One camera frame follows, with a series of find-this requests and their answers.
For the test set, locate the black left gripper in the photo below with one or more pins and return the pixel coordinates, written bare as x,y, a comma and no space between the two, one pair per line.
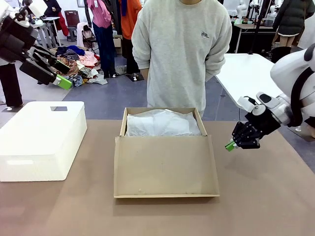
14,39

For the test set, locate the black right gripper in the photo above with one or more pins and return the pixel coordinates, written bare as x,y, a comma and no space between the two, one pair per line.
264,123

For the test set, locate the person's right forearm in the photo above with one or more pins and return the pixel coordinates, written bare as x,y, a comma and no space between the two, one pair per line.
144,73

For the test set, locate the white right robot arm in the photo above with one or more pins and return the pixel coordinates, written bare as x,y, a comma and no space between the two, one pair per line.
285,71

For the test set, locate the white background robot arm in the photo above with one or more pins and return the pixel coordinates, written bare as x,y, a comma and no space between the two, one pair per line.
240,9

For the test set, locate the small background cardboard box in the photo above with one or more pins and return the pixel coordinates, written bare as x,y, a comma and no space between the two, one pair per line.
117,44

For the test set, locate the brown cardboard shoe box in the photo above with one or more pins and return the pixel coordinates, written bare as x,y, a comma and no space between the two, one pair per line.
165,167

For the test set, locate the grey standing desk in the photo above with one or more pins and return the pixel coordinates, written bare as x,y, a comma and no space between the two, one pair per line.
46,24

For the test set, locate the pile of colourful clothes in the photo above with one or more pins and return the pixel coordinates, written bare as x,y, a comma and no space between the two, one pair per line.
83,61

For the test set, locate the red hanging garment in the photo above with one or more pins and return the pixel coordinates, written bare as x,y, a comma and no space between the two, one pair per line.
62,24

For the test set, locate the pale pink jacket on chair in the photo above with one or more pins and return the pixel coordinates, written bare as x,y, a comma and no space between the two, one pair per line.
82,32

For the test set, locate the dark grey chair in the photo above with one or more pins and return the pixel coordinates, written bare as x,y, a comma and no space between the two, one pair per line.
71,18

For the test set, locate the bystander in black top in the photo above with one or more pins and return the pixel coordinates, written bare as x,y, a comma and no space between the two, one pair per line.
53,7

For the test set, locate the white table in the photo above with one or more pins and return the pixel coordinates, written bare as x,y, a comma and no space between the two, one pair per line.
246,71

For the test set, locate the white plastic storage bin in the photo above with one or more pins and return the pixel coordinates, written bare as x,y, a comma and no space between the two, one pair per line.
37,137

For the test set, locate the mannequin pink shirt blue jeans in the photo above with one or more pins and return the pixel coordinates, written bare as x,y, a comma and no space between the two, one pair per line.
102,14

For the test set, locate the dark hanging garment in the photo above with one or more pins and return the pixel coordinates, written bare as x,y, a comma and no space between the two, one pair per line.
114,12

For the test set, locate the mannequin with orange garment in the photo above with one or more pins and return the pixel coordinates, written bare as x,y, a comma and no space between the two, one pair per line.
126,19

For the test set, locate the black covered table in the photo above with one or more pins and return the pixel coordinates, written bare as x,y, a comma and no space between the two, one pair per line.
246,39

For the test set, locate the person in grey sweatshirt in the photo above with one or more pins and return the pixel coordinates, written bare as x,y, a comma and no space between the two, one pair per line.
179,61

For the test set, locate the black tripod stand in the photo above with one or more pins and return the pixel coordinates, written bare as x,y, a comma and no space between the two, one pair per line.
257,29

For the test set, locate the bystander in dark green jacket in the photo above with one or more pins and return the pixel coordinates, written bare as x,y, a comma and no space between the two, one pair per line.
292,14

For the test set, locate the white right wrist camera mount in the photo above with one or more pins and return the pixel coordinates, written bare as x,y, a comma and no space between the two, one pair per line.
246,102

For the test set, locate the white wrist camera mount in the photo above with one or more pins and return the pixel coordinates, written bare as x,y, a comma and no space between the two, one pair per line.
246,102
37,7

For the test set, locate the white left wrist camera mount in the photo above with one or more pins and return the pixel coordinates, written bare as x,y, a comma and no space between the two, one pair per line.
37,7

